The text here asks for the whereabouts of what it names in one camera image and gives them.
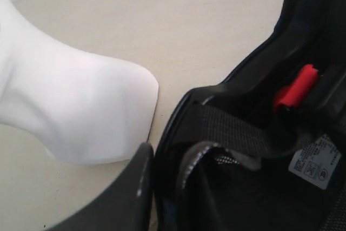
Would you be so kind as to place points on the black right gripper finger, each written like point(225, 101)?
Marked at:
point(125, 204)

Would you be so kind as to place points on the black helmet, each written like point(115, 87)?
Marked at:
point(265, 148)

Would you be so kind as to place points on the white mannequin head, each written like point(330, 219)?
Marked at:
point(83, 107)

